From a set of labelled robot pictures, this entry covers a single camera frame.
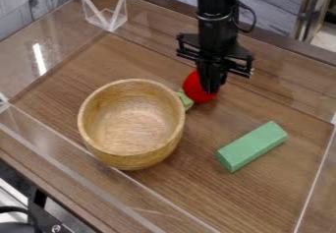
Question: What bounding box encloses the green rectangular block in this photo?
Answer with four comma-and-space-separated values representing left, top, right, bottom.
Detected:
215, 121, 289, 173

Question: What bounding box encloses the black cable lower left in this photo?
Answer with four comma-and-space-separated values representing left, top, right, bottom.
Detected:
0, 206, 33, 233

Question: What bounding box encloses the round wooden bowl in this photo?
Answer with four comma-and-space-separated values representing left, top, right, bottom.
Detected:
77, 79, 185, 170

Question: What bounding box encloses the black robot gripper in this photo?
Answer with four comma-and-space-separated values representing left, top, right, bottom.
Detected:
177, 13, 253, 94

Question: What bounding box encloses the red knitted strawberry fruit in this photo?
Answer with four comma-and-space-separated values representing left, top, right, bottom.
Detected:
176, 71, 216, 110

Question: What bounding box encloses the clear acrylic corner bracket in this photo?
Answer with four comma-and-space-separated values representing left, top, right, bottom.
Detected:
81, 0, 127, 32

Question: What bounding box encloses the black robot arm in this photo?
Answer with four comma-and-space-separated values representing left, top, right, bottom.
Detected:
177, 0, 256, 93

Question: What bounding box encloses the metal table leg background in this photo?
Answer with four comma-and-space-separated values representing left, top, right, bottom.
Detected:
293, 0, 331, 43

